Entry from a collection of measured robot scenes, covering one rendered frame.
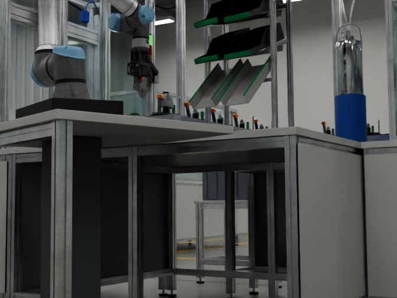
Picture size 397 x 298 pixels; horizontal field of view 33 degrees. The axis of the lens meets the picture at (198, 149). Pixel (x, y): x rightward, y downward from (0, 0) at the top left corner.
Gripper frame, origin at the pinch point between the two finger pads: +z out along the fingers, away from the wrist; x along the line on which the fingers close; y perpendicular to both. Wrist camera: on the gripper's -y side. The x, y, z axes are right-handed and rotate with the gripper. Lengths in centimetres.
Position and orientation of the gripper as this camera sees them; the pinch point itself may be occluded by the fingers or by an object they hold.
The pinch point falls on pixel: (143, 96)
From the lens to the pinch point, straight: 291.9
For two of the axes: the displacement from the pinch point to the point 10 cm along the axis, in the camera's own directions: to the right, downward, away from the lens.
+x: 8.5, -0.5, -5.2
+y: -5.2, -0.7, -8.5
